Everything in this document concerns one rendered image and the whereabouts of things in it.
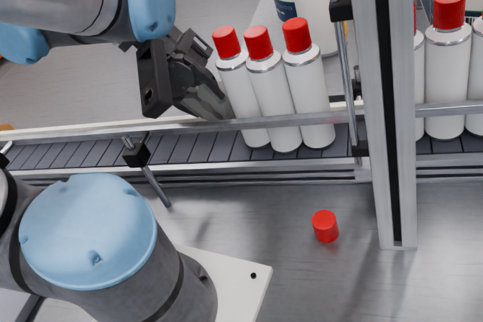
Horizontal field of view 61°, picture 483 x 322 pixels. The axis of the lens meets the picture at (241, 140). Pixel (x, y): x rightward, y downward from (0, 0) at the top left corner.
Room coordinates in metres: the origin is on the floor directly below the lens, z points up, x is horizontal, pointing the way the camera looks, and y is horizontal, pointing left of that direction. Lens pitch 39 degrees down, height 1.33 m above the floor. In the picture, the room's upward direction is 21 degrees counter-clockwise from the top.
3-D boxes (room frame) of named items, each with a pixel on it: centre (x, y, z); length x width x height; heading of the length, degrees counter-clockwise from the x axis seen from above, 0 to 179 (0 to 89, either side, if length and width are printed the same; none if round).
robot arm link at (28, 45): (0.53, 0.17, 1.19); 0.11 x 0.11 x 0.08; 60
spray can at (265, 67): (0.50, -0.07, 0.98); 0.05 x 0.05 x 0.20
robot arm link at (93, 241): (0.31, 0.18, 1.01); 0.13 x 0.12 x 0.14; 60
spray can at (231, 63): (0.53, -0.03, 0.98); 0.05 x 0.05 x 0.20
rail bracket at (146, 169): (0.53, 0.15, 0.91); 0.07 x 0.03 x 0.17; 153
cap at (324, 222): (0.35, -0.07, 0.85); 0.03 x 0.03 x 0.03
